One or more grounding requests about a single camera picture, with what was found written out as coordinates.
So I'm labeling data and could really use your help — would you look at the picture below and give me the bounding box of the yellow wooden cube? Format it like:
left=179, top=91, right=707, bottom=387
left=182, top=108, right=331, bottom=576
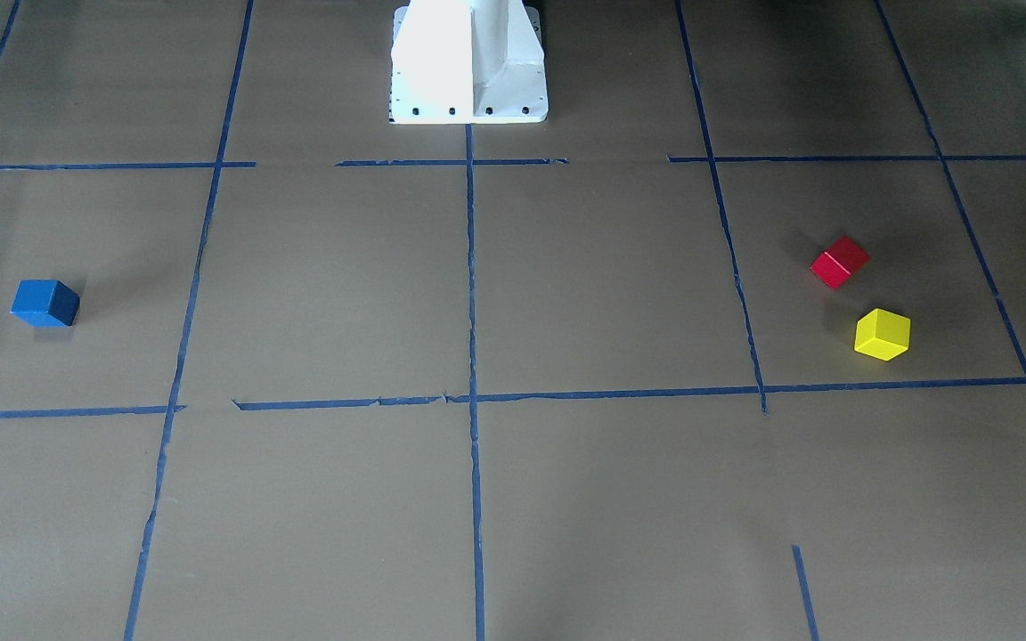
left=852, top=308, right=911, bottom=361

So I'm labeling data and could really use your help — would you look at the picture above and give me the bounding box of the red wooden cube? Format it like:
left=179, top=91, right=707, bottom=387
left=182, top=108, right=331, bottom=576
left=810, top=235, right=870, bottom=289

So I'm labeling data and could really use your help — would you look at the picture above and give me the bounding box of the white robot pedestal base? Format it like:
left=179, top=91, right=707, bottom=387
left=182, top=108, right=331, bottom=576
left=388, top=1, right=550, bottom=126

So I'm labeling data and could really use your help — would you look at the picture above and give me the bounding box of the blue wooden cube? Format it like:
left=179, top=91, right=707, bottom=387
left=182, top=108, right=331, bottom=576
left=11, top=280, right=80, bottom=328

